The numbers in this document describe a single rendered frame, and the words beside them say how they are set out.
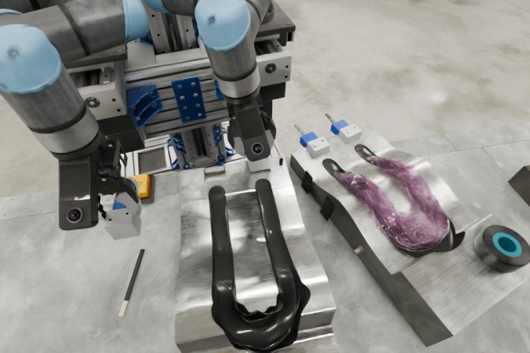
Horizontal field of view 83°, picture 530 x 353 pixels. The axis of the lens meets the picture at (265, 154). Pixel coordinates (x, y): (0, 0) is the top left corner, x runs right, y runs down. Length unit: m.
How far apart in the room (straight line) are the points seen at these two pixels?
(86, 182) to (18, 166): 1.93
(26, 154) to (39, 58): 2.07
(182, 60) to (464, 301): 0.93
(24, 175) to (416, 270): 2.17
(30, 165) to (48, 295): 1.63
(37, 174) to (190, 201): 1.69
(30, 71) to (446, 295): 0.69
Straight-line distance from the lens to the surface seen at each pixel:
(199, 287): 0.58
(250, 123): 0.55
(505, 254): 0.71
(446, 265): 0.68
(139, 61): 1.06
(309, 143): 0.81
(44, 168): 2.32
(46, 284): 0.84
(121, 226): 0.64
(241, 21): 0.45
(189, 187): 0.72
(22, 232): 0.94
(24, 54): 0.42
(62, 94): 0.45
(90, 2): 0.54
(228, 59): 0.47
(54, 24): 0.53
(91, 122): 0.49
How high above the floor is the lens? 1.47
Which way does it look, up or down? 49 degrees down
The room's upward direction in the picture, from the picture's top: straight up
